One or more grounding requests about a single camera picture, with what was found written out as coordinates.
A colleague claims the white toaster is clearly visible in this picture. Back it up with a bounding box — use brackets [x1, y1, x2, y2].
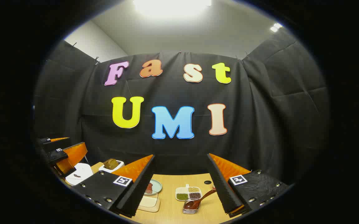
[99, 159, 124, 173]

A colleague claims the pale green plate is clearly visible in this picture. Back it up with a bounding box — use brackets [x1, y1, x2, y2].
[145, 179, 163, 195]

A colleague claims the brown bread slice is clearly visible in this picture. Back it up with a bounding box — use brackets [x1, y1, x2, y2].
[103, 159, 119, 170]

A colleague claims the white divided dish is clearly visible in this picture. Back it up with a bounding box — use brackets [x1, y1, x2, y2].
[175, 184, 202, 201]

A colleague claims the white rice cooker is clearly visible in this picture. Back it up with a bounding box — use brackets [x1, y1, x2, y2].
[65, 163, 94, 186]

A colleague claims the brown wooden spoon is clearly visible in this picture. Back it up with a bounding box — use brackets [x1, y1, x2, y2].
[184, 189, 217, 210]

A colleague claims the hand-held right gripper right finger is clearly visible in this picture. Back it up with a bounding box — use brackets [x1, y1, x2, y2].
[207, 153, 289, 218]

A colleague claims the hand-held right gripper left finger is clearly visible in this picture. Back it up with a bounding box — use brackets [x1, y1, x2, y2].
[72, 155, 156, 217]

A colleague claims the black backdrop cloth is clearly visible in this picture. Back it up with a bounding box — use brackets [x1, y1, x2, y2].
[33, 30, 331, 187]

